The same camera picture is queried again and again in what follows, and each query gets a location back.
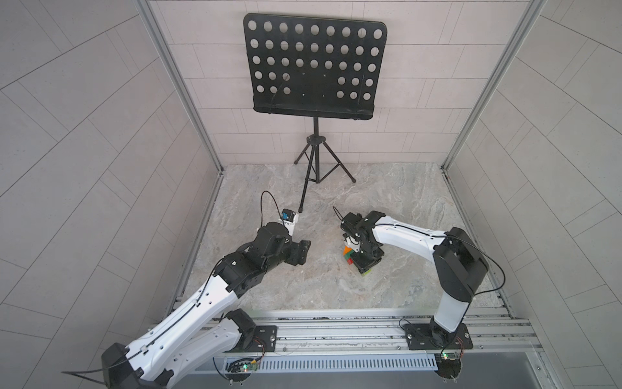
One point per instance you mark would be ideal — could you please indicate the right green circuit board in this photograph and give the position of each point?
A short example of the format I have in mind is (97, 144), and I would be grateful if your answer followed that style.
(449, 365)

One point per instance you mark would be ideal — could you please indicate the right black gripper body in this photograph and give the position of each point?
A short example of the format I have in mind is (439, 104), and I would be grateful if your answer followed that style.
(364, 255)

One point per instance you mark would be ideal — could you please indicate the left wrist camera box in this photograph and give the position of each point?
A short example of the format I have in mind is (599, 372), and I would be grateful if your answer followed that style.
(289, 218)

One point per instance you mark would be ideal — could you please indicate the left green circuit board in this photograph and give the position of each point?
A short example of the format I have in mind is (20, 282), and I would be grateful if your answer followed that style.
(241, 369)

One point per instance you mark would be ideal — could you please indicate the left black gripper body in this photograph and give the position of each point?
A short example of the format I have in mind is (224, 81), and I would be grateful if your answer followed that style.
(291, 253)

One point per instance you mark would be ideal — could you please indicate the black perforated music stand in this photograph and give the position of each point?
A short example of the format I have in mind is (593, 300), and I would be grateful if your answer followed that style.
(314, 67)

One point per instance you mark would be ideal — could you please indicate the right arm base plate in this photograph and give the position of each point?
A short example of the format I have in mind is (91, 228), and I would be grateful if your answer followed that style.
(433, 337)

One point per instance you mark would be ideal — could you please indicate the aluminium mounting rail frame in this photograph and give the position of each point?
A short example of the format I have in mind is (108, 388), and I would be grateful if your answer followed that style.
(373, 341)

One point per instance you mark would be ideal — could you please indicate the green circuit board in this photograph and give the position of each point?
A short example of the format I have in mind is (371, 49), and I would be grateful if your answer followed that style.
(449, 365)
(241, 369)

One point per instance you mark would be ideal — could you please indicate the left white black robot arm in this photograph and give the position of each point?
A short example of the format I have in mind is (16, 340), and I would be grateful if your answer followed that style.
(177, 346)

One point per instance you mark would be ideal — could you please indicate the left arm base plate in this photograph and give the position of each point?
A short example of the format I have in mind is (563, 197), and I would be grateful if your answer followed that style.
(263, 340)

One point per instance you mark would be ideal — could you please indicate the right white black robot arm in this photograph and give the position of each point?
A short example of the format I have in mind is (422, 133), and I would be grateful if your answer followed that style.
(461, 267)

